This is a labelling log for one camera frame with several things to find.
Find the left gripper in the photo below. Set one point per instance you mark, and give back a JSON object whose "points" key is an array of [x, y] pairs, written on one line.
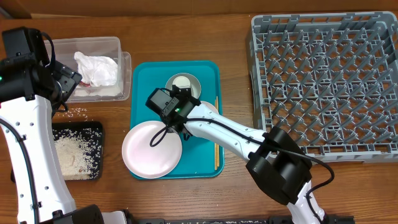
{"points": [[69, 79]]}

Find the red snack wrapper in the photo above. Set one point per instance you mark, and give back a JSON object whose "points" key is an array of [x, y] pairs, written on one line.
{"points": [[82, 84]]}

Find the white napkin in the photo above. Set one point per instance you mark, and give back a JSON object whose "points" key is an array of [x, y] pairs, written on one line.
{"points": [[97, 91], [96, 70]]}

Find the large white dinner plate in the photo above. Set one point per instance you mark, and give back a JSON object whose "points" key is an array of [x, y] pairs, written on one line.
{"points": [[149, 153]]}

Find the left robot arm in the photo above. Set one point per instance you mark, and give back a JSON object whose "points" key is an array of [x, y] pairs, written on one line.
{"points": [[33, 87]]}

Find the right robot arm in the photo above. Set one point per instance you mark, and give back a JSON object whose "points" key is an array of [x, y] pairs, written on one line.
{"points": [[276, 163]]}

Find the clear plastic waste bin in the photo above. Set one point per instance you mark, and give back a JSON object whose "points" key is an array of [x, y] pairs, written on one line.
{"points": [[110, 47]]}

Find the white paper cup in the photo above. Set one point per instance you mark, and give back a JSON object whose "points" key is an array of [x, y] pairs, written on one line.
{"points": [[181, 82]]}

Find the grey metal bowl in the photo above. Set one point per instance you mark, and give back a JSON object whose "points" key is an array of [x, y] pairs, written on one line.
{"points": [[196, 87]]}

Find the small white plate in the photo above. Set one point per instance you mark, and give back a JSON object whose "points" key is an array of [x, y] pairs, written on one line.
{"points": [[210, 106]]}

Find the right wooden chopstick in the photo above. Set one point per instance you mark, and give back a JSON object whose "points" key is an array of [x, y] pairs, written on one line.
{"points": [[217, 144]]}

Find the scattered rice grains on table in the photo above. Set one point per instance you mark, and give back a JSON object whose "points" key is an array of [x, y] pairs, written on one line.
{"points": [[72, 115]]}

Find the black rectangular tray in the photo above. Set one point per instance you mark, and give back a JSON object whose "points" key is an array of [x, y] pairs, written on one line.
{"points": [[96, 130]]}

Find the pile of rice in tray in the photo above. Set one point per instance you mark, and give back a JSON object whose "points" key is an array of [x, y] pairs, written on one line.
{"points": [[74, 155]]}

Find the grey plastic dish rack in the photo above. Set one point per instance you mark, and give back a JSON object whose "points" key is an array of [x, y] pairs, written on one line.
{"points": [[329, 81]]}

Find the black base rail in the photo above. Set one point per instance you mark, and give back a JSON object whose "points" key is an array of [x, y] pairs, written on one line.
{"points": [[333, 219]]}

